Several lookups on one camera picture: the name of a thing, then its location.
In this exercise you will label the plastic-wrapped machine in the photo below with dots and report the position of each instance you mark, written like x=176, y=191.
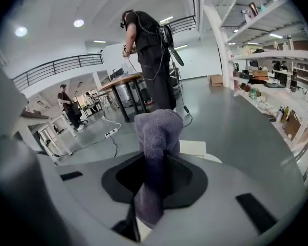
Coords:
x=124, y=92

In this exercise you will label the round ceiling light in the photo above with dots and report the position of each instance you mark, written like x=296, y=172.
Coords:
x=78, y=23
x=21, y=31

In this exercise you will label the white desk with brown top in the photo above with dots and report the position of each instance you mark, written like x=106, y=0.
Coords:
x=33, y=114

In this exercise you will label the round wooden table black legs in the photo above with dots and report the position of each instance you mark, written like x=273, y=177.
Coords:
x=118, y=82

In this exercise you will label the white power strip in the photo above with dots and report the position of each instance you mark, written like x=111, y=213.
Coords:
x=111, y=133

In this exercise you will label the black keyboard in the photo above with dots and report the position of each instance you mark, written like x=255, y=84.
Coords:
x=274, y=85

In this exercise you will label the cardboard box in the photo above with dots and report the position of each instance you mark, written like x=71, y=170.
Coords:
x=216, y=80

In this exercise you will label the purple cloth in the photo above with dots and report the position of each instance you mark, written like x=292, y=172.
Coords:
x=156, y=134

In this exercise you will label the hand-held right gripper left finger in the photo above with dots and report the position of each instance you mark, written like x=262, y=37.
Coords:
x=118, y=186

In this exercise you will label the white shelving unit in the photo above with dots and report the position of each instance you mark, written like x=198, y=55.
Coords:
x=272, y=54

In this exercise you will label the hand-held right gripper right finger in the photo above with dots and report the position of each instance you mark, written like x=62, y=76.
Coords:
x=187, y=186

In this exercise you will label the black balcony railing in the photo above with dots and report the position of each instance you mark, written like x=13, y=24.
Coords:
x=54, y=66

